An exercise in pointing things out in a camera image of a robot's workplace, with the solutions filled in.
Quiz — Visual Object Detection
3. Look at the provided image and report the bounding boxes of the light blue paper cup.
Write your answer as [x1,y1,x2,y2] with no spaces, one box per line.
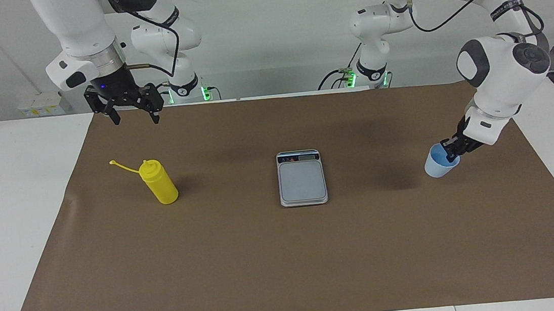
[422,141,462,180]

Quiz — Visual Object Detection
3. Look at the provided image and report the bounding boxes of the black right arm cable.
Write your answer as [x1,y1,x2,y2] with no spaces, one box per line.
[99,0,184,84]

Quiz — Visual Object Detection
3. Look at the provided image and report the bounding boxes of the silver digital kitchen scale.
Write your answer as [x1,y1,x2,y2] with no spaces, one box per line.
[275,148,329,209]

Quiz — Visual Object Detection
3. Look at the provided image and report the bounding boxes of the black base cable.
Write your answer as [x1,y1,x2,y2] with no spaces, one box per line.
[314,43,368,92]
[157,82,174,105]

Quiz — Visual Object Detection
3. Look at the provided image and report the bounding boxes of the white wall socket box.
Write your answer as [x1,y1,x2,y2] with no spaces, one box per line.
[16,91,67,119]

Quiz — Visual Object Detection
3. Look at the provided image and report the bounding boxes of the yellow squeeze bottle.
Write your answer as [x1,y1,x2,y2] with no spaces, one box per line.
[109,154,180,210]

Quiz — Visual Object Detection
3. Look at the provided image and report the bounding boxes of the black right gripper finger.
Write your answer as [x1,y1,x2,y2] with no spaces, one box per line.
[83,85,122,128]
[136,82,167,126]

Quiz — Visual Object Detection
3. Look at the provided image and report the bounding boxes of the black right base cable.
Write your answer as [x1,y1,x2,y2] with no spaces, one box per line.
[157,82,174,105]

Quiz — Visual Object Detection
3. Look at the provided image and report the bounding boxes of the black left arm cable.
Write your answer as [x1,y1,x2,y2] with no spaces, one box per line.
[379,0,548,64]

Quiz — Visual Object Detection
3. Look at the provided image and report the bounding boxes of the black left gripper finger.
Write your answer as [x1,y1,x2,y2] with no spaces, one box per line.
[439,138,461,163]
[451,135,471,156]

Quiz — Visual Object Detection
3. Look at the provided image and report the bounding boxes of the brown table mat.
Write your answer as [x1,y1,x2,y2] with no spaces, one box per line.
[0,68,554,311]

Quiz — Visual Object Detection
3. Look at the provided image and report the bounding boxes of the black left base cable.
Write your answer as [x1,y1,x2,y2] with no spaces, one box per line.
[314,43,368,92]

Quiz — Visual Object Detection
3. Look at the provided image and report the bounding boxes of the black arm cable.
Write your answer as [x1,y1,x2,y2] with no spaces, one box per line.
[379,0,548,64]
[99,0,184,84]

